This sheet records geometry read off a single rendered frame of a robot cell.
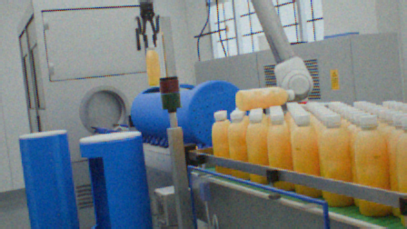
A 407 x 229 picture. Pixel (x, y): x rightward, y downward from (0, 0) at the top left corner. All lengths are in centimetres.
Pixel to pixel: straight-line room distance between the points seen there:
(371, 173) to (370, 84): 278
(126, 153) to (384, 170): 139
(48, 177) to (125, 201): 92
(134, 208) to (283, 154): 105
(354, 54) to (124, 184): 208
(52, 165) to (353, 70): 210
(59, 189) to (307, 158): 206
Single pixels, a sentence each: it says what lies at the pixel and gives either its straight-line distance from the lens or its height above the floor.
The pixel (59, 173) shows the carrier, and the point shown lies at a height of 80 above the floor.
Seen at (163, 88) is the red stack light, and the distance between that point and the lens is 167.
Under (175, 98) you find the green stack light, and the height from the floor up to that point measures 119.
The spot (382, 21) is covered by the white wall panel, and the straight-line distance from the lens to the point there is 501.
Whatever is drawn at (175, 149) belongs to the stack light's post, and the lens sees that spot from 168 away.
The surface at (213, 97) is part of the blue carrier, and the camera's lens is 222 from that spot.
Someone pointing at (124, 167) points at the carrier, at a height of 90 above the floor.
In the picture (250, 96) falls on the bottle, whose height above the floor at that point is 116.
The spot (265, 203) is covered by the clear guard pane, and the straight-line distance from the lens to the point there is 141.
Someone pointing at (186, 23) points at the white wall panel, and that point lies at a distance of 816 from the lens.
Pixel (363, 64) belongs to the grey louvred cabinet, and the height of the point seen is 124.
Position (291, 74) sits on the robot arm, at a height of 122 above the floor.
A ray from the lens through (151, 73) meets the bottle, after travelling 290.
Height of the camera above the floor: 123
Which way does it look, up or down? 4 degrees down
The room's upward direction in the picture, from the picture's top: 6 degrees counter-clockwise
